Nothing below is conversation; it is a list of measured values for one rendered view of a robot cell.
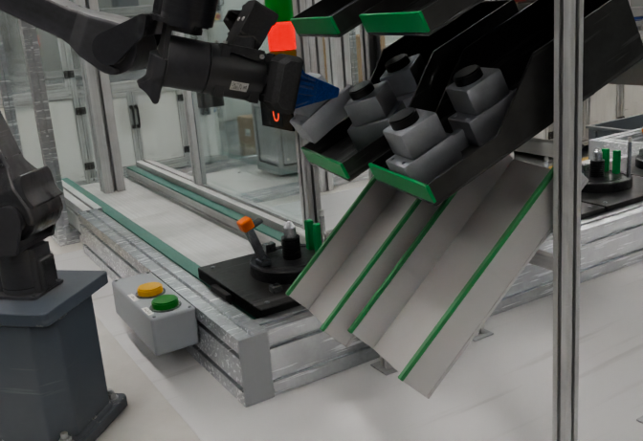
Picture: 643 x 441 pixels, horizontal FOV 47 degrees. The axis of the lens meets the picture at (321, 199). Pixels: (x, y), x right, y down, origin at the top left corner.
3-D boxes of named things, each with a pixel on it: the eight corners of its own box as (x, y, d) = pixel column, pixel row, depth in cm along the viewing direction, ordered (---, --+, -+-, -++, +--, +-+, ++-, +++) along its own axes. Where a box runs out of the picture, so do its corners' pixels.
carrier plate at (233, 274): (262, 323, 105) (260, 309, 104) (198, 278, 125) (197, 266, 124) (396, 281, 116) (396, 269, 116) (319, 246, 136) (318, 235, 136)
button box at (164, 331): (156, 357, 108) (150, 319, 106) (116, 313, 126) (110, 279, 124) (200, 343, 111) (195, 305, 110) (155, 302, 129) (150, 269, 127)
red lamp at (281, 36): (277, 51, 130) (274, 22, 129) (264, 51, 134) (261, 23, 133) (301, 48, 132) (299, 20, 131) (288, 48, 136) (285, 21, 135)
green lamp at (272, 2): (274, 22, 129) (272, -7, 127) (261, 23, 133) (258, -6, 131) (299, 20, 131) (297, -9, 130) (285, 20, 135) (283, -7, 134)
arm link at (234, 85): (220, 103, 74) (230, 43, 73) (184, 87, 91) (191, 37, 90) (295, 116, 78) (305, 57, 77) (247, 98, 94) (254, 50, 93)
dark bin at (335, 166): (349, 182, 83) (319, 126, 80) (309, 163, 95) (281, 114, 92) (536, 55, 88) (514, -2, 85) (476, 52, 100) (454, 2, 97)
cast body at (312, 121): (315, 144, 87) (279, 99, 84) (301, 139, 91) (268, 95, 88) (366, 99, 88) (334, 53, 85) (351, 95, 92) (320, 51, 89)
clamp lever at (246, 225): (260, 263, 116) (240, 224, 112) (254, 260, 117) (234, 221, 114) (278, 251, 117) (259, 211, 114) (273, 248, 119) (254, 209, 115)
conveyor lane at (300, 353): (274, 396, 102) (267, 330, 100) (187, 320, 130) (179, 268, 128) (764, 214, 163) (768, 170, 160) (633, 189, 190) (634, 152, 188)
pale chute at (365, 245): (347, 348, 87) (321, 330, 85) (309, 310, 99) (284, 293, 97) (487, 161, 88) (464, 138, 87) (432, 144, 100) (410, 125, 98)
